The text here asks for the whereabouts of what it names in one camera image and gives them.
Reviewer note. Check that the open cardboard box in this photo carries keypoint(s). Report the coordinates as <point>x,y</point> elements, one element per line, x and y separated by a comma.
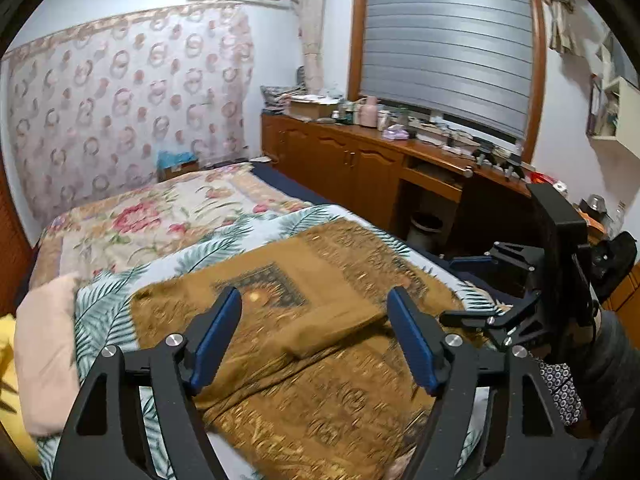
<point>312,109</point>

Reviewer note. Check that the hanging beige cloth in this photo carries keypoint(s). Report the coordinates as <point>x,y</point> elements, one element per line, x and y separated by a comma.
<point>560,15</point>

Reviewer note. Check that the brown patterned garment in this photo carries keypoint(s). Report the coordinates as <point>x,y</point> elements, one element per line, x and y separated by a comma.
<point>325,375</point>

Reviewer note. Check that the yellow plush toy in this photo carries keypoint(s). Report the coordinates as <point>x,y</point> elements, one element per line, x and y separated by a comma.
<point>12,390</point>

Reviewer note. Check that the purple tissue pack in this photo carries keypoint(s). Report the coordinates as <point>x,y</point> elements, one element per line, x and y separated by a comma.
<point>396,132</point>

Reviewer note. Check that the circle patterned wall cloth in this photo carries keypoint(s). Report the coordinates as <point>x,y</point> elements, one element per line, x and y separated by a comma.
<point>115,100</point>

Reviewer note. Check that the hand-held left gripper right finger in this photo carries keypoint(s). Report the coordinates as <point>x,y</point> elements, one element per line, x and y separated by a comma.
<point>412,340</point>

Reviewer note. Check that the wooden louvered wardrobe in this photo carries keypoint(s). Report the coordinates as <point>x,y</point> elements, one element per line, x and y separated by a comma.
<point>12,250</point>

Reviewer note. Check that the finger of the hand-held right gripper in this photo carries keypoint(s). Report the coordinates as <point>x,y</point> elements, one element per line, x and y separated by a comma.
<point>480,317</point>
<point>475,262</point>

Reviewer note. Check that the black white dotted cloth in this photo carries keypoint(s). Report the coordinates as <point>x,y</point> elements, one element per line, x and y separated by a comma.
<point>562,390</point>

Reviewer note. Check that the small brown box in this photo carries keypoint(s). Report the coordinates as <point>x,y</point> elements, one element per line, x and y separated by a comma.
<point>180,170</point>

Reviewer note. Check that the long wooden cabinet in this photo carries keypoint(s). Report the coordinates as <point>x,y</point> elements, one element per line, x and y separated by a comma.
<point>345,165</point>

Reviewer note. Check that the floral quilt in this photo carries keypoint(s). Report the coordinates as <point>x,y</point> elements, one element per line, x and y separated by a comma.
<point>150,215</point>

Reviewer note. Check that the pink bottle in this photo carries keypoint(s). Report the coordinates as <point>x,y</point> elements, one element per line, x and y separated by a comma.
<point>369,112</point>

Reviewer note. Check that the stack of folded cloths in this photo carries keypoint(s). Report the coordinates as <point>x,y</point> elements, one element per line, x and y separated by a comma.
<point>277,96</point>

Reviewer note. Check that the person's right forearm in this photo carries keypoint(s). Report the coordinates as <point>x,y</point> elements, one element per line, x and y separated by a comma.
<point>610,375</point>

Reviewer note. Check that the white wall shelf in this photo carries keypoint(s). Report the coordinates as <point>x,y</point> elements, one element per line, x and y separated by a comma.
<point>617,105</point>

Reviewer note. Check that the pink pillow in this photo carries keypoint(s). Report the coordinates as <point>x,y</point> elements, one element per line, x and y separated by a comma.
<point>45,350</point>

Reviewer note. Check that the white wrapped pipe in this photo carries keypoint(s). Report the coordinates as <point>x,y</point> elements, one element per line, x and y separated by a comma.
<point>311,35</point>

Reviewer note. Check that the dark waste bin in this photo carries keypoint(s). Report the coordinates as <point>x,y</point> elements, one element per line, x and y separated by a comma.
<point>425,230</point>

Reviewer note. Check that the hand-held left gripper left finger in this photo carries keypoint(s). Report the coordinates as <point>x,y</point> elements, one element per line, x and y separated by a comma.
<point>215,337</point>

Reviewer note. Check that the grey window blind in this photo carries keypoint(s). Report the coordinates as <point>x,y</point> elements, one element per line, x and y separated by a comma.
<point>445,45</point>

